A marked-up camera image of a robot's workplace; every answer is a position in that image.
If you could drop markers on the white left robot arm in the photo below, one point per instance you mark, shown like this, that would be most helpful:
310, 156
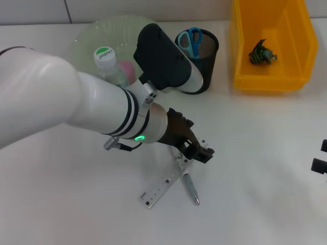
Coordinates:
51, 94

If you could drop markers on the green glass fruit plate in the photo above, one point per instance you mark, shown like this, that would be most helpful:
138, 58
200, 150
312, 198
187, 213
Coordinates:
120, 33

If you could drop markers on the pink toy peach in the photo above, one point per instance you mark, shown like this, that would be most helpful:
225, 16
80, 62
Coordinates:
127, 70

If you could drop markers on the clear plastic ruler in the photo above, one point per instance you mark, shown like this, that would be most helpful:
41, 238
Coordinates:
159, 183

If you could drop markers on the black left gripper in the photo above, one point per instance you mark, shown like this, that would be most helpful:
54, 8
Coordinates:
178, 130

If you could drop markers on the clear grey ballpoint pen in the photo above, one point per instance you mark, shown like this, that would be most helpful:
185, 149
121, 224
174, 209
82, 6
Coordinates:
190, 186

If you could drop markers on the yellow plastic bin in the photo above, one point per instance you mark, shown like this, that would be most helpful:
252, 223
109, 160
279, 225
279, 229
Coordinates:
276, 76

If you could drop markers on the green plastic wrapper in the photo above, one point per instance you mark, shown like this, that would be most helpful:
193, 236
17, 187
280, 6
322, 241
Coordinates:
260, 54

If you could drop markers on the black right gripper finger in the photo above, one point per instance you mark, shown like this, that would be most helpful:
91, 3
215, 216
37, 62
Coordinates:
319, 165
324, 145

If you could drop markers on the blue capped scissors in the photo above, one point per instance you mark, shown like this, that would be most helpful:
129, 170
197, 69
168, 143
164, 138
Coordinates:
191, 43

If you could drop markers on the clear green-label water bottle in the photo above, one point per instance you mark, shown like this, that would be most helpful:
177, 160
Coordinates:
104, 58

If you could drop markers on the black mesh pen holder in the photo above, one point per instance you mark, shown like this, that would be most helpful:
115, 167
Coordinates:
209, 66

